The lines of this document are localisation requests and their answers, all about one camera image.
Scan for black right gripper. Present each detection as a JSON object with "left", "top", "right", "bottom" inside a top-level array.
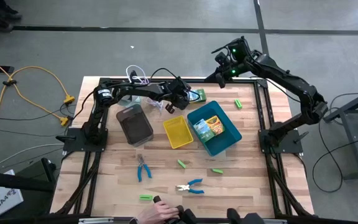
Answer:
[{"left": 203, "top": 60, "right": 245, "bottom": 90}]

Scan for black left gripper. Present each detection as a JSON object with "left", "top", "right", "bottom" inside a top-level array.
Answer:
[{"left": 166, "top": 77, "right": 202, "bottom": 110}]

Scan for green blue crayon box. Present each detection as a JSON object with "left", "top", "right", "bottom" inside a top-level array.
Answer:
[
  {"left": 193, "top": 118, "right": 216, "bottom": 144},
  {"left": 191, "top": 88, "right": 208, "bottom": 103}
]

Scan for blue-handled metal pliers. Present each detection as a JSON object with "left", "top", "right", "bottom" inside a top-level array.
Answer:
[
  {"left": 175, "top": 178, "right": 205, "bottom": 195},
  {"left": 136, "top": 153, "right": 153, "bottom": 183}
]

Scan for yellow slotted plastic basket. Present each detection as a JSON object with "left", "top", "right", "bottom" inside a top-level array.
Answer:
[{"left": 162, "top": 114, "right": 195, "bottom": 149}]

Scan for teal plastic bin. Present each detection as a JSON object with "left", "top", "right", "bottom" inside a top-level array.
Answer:
[{"left": 186, "top": 100, "right": 243, "bottom": 157}]

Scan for dark grey translucent bin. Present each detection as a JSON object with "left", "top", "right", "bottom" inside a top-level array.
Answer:
[{"left": 116, "top": 103, "right": 154, "bottom": 147}]

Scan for person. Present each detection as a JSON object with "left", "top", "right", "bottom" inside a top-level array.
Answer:
[{"left": 129, "top": 198, "right": 180, "bottom": 224}]

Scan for black cart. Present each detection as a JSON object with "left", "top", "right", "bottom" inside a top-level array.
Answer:
[{"left": 0, "top": 157, "right": 57, "bottom": 195}]

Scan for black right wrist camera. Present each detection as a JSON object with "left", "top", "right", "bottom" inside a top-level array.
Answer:
[{"left": 213, "top": 51, "right": 229, "bottom": 67}]

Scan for white cable bundle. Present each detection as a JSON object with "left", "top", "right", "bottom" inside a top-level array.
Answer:
[{"left": 125, "top": 64, "right": 164, "bottom": 114}]

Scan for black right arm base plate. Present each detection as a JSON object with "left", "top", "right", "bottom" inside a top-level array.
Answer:
[{"left": 258, "top": 129, "right": 310, "bottom": 156}]

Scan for yellow extension cable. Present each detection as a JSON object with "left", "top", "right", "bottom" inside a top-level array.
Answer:
[{"left": 0, "top": 52, "right": 76, "bottom": 138}]

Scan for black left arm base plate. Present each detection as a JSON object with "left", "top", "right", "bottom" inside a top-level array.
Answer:
[{"left": 55, "top": 127, "right": 109, "bottom": 153}]

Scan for silver frame bracket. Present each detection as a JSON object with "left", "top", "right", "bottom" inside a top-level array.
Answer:
[
  {"left": 252, "top": 218, "right": 288, "bottom": 224},
  {"left": 78, "top": 217, "right": 114, "bottom": 224}
]

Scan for black floor cable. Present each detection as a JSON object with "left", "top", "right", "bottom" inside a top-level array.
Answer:
[{"left": 311, "top": 93, "right": 358, "bottom": 194}]

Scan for thin black cable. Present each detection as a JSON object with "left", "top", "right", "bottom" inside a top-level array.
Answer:
[
  {"left": 0, "top": 110, "right": 65, "bottom": 121},
  {"left": 0, "top": 124, "right": 71, "bottom": 138}
]

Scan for white floor cable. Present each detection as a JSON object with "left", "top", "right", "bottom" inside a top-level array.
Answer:
[{"left": 0, "top": 142, "right": 67, "bottom": 172}]

